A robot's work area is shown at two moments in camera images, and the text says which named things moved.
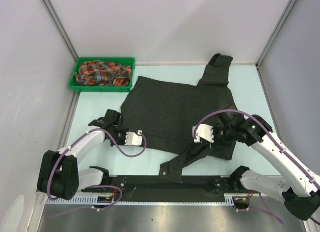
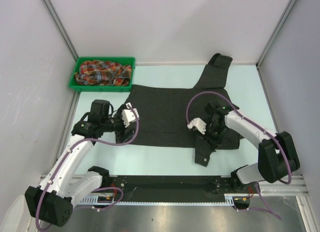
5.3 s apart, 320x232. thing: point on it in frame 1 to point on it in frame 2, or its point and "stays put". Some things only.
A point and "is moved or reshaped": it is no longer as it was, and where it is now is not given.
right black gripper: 215,129 to 213,141
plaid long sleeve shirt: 103,73 stays put
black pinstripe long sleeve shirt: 176,119 is moved or reshaped
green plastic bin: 128,61 stays put
